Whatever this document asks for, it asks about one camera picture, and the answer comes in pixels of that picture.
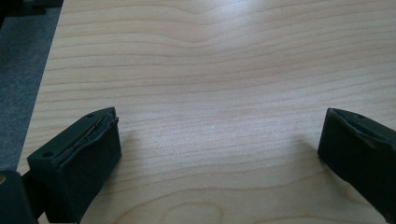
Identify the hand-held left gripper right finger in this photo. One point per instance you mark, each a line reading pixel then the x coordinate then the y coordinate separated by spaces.
pixel 358 152

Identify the dark furniture base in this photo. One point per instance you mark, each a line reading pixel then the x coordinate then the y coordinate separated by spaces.
pixel 25 5

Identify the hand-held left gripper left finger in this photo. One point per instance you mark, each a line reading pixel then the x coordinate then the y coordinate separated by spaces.
pixel 79 161

